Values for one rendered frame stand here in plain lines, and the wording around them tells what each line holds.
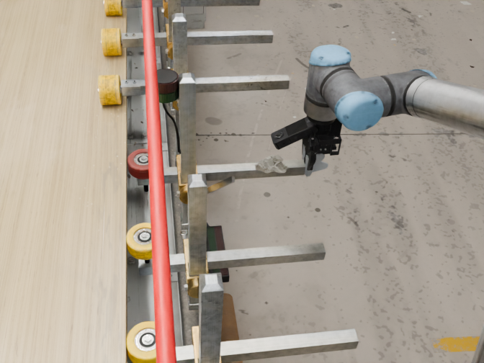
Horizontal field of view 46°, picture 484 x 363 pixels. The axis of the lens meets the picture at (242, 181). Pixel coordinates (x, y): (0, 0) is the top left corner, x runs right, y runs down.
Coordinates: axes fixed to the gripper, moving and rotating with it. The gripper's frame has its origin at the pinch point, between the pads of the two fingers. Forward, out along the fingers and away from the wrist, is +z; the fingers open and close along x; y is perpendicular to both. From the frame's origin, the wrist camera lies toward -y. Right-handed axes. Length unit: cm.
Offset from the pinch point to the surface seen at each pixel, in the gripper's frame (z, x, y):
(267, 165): -4.3, -0.8, -10.5
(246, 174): -2.3, -1.7, -16.0
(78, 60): -9, 46, -61
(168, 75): -35.5, -4.2, -34.1
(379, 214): 84, 56, 56
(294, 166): -3.5, -0.9, -3.2
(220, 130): 82, 121, -10
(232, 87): -12.2, 23.3, -16.9
